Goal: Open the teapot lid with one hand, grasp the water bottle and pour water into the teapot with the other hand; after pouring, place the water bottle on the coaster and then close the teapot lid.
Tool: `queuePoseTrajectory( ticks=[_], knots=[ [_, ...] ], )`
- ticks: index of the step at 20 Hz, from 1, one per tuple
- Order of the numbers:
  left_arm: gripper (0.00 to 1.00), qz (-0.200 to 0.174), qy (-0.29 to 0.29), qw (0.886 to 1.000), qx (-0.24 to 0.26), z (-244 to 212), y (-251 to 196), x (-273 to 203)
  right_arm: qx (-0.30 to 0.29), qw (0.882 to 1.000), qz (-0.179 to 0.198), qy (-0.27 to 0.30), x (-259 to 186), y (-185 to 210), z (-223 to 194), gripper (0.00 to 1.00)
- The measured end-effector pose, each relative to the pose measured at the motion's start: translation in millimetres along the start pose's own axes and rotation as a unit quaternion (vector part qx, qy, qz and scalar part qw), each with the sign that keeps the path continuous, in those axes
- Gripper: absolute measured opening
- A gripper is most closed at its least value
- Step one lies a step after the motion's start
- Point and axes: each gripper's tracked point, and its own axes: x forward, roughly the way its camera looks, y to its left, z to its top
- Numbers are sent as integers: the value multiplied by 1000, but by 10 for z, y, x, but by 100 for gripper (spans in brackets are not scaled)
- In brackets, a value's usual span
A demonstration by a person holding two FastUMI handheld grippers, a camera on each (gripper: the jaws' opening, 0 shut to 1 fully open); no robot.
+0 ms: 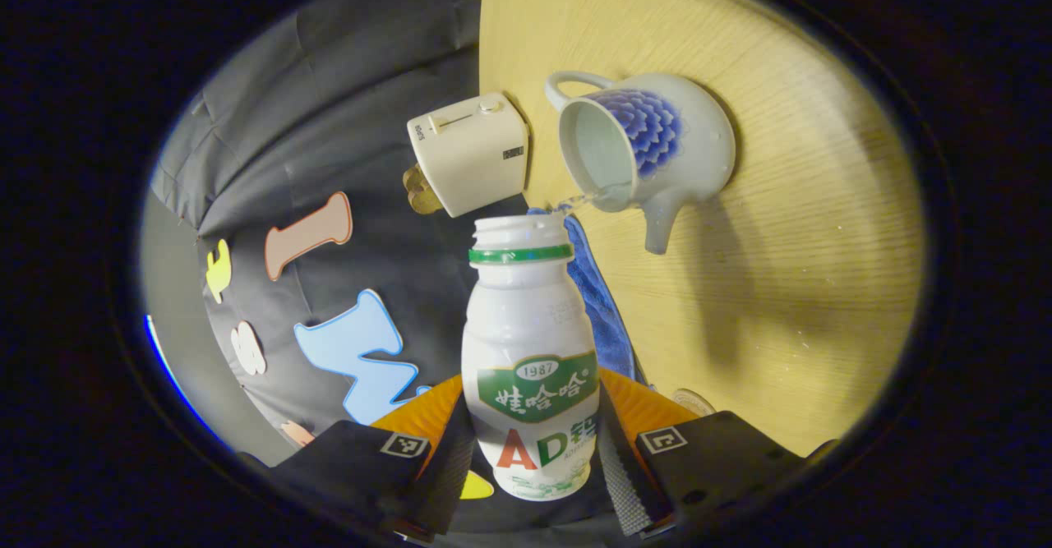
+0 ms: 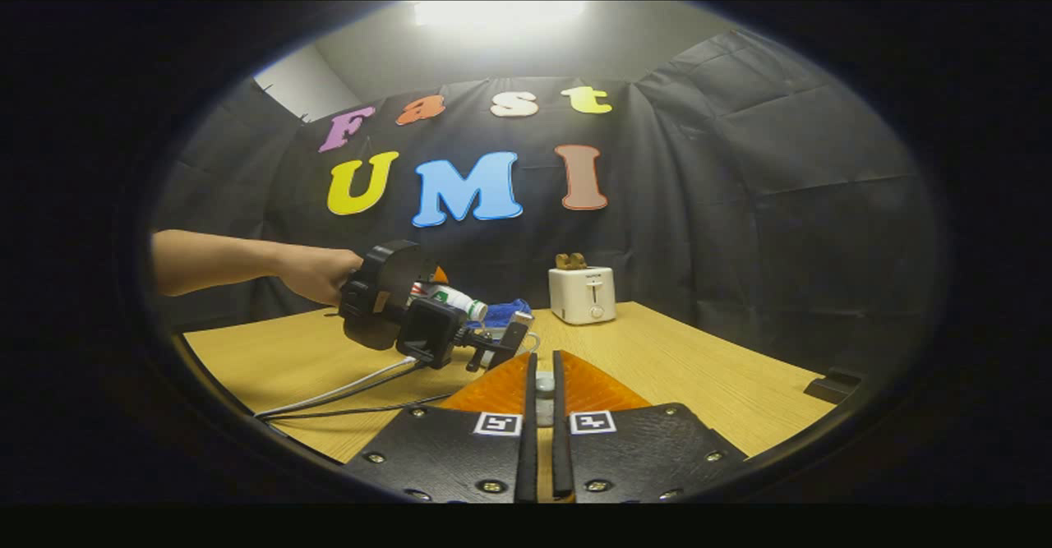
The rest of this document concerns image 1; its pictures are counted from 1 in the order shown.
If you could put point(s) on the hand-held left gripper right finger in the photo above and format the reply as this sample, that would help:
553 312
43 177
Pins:
625 482

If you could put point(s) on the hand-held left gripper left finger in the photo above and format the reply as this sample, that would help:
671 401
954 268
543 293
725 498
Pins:
448 474

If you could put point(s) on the round brown coaster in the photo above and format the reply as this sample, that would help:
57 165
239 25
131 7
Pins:
697 402

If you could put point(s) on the white water bottle green label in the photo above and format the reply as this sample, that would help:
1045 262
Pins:
530 326

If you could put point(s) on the white teacup blue flower print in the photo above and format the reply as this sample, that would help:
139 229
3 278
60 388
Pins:
682 145

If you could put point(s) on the blue towel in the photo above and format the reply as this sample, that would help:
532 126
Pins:
608 310

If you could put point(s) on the brown toast slices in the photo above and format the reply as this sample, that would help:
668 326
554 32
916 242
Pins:
421 191

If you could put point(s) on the white toaster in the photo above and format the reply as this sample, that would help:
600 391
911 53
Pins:
472 154

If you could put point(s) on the black backdrop cloth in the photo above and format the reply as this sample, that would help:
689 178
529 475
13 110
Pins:
329 121

